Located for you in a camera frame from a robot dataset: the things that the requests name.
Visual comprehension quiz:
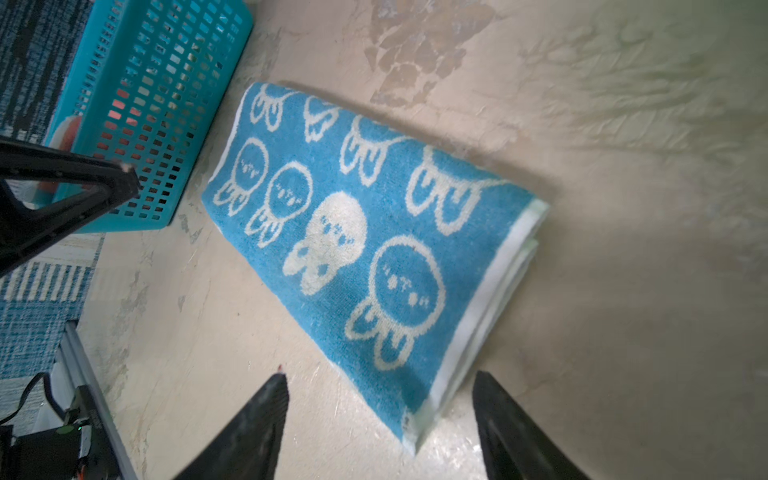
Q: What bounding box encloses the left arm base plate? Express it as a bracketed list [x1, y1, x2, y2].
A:
[1, 425, 114, 479]

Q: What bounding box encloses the light blue patterned towel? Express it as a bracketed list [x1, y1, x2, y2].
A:
[203, 83, 549, 452]

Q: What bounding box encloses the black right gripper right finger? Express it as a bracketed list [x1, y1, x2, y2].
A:
[472, 371, 588, 480]

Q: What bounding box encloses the red pink towel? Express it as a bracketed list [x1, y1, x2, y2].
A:
[37, 115, 82, 195]

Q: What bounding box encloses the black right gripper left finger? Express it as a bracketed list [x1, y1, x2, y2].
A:
[177, 371, 290, 479]

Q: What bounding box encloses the teal plastic basket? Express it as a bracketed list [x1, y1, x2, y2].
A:
[44, 0, 253, 233]

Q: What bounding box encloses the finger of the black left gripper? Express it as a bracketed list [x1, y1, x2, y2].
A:
[0, 135, 142, 278]

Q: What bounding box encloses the aluminium front rail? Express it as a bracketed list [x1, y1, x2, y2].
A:
[56, 320, 137, 479]

